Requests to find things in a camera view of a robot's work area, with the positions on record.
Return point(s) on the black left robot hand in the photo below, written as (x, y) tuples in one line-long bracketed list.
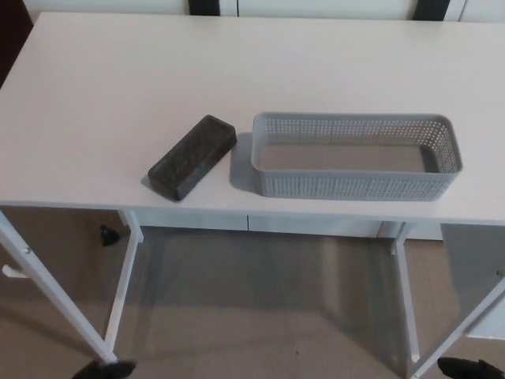
[(110, 370)]

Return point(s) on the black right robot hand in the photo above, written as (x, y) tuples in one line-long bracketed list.
[(469, 370)]

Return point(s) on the dark grey felt eraser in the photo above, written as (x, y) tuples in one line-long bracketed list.
[(189, 160)]

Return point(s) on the white hook on desk leg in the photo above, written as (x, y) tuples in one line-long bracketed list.
[(12, 271)]

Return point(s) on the white desk with metal legs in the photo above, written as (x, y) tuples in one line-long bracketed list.
[(118, 79)]

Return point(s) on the small black floor object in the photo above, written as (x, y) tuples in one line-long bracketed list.
[(108, 235)]

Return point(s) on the grey perforated plastic basket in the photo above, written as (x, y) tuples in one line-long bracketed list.
[(347, 185)]

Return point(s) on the dark brown door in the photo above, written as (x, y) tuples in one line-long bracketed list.
[(10, 31)]

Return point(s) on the black vertical panel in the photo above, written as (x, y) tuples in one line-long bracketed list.
[(432, 8), (204, 7)]

